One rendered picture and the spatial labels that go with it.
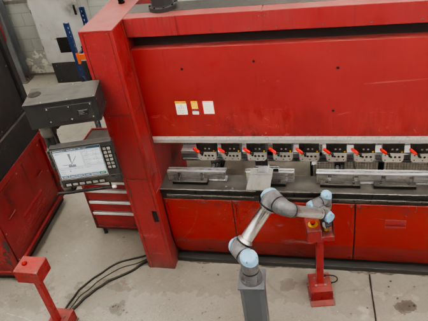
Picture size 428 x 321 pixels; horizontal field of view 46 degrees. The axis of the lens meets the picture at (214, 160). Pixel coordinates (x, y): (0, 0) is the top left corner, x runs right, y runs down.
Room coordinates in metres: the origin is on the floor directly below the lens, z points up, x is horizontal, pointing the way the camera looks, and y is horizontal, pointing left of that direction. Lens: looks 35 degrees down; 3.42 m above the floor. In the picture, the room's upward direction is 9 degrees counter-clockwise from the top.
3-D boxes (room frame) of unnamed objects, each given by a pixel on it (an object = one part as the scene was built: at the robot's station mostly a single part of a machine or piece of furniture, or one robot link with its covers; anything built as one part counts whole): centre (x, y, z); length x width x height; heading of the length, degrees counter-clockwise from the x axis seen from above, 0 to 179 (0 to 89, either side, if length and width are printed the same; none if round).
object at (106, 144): (3.07, 0.91, 1.42); 0.45 x 0.12 x 0.36; 87
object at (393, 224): (2.74, -1.30, 0.59); 0.15 x 0.02 x 0.07; 73
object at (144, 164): (3.65, 0.51, 1.15); 0.85 x 0.25 x 2.30; 163
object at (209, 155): (3.32, 0.04, 1.18); 0.15 x 0.09 x 0.17; 73
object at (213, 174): (3.36, 0.16, 0.92); 0.50 x 0.06 x 0.10; 73
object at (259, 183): (3.06, -0.33, 1.00); 0.26 x 0.18 x 0.01; 163
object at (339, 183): (2.96, -0.93, 0.89); 0.30 x 0.05 x 0.03; 73
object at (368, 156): (2.97, -1.11, 1.18); 0.15 x 0.09 x 0.17; 73
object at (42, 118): (3.16, 0.95, 1.53); 0.51 x 0.25 x 0.85; 87
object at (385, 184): (2.85, -1.31, 0.89); 0.30 x 0.05 x 0.03; 73
